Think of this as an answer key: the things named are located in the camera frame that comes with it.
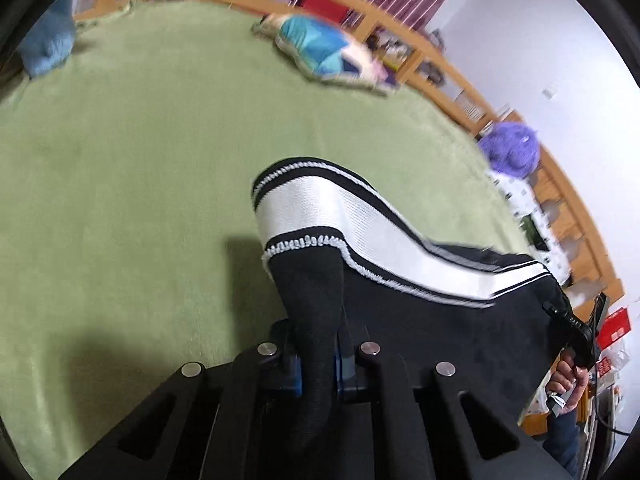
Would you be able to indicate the white black-patterned pillow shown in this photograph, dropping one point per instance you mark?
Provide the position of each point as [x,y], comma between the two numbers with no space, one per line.
[533,223]

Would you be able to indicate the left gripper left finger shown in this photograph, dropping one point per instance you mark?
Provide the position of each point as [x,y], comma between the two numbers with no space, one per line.
[201,422]

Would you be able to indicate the green bed blanket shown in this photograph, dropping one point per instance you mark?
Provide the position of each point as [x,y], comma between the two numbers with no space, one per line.
[128,241]

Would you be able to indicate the colourful geometric pillow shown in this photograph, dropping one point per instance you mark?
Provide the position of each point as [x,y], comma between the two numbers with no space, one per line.
[325,53]

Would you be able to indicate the purple plush toy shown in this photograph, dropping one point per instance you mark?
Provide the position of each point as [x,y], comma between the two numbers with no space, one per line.
[511,148]

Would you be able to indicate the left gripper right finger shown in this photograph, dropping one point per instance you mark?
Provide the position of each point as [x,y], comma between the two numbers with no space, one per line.
[444,422]

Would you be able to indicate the right hand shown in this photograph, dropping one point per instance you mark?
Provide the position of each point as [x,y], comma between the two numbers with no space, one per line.
[567,384]

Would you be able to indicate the red box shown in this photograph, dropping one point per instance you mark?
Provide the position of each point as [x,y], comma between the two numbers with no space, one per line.
[615,326]

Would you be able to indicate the wooden bed frame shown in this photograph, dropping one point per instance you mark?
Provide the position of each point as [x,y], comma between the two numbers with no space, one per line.
[416,61]

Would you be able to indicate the dark blue sleeve forearm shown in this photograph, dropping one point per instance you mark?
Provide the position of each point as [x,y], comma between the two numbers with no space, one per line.
[562,441]

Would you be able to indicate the light blue plush blanket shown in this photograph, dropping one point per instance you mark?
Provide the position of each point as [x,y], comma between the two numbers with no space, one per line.
[50,41]

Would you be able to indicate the black sweatpants with white stripe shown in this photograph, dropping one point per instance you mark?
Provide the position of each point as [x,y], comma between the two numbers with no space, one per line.
[337,251]

